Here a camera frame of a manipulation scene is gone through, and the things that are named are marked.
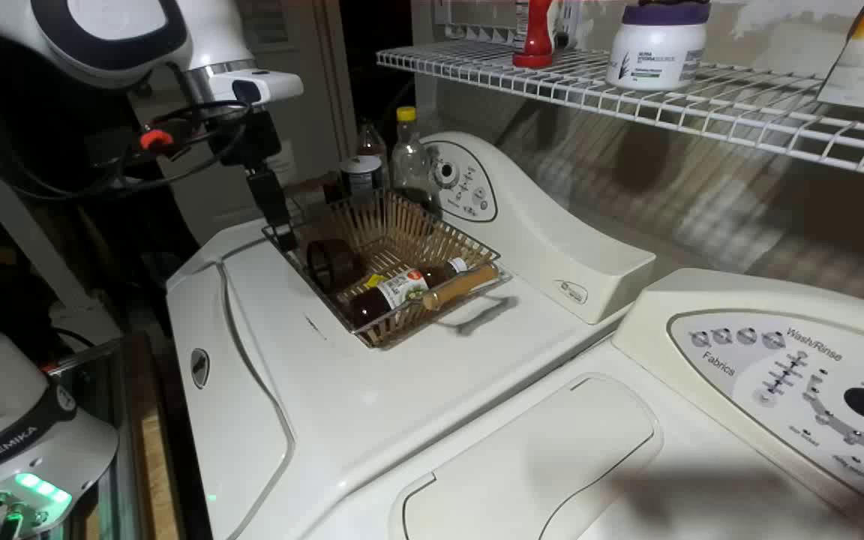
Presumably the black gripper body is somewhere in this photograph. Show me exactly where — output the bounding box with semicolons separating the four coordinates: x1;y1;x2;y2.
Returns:
206;101;287;171

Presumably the red container with label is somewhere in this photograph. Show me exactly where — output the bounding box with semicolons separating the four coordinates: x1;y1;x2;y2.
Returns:
514;0;560;72

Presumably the dark round jar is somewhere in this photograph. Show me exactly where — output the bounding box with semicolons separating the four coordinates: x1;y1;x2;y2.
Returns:
306;237;368;295

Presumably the amber bottle black cap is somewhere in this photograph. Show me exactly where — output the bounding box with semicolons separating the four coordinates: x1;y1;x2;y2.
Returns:
353;118;392;167

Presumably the clear bottle yellow cap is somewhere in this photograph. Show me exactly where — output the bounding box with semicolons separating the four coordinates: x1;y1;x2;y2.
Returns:
390;101;445;219

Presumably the brown bottle with label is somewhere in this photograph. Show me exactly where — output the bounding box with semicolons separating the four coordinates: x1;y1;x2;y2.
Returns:
336;267;435;327

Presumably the dark bottle white cap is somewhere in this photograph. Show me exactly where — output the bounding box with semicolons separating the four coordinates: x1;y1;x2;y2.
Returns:
415;251;476;291

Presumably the white washing machine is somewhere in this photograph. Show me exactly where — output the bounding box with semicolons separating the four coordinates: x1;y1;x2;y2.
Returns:
166;130;659;540

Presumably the grey metal beam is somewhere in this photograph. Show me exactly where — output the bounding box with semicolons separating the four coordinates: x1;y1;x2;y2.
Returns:
0;101;120;348

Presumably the wooden platform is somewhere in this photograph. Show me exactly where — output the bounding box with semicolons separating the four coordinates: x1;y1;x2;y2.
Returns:
113;333;186;540

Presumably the white jar purple lid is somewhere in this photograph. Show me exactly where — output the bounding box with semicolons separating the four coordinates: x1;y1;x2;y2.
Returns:
607;0;710;93

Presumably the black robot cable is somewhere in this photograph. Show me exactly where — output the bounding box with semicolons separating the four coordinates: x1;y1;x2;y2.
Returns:
0;95;262;207

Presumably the wire basket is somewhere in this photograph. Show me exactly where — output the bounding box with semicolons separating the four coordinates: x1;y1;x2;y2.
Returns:
262;189;511;351

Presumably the white wire shelf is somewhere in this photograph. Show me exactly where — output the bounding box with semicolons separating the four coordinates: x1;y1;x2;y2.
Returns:
372;43;864;189

